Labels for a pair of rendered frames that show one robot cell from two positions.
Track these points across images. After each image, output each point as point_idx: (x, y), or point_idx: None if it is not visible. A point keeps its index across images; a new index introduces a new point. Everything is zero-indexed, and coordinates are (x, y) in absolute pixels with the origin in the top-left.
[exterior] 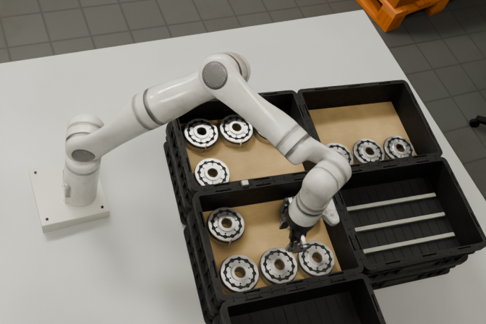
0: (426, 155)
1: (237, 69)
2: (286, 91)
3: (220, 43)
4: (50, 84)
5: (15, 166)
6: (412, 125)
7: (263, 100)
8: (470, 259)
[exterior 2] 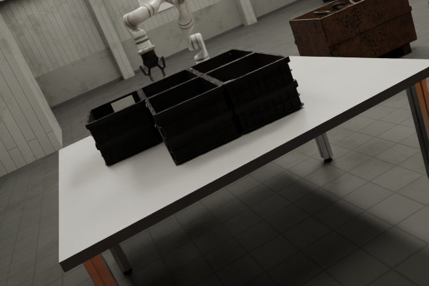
0: (221, 82)
1: None
2: (253, 51)
3: (330, 61)
4: None
5: None
6: (261, 82)
7: None
8: (187, 171)
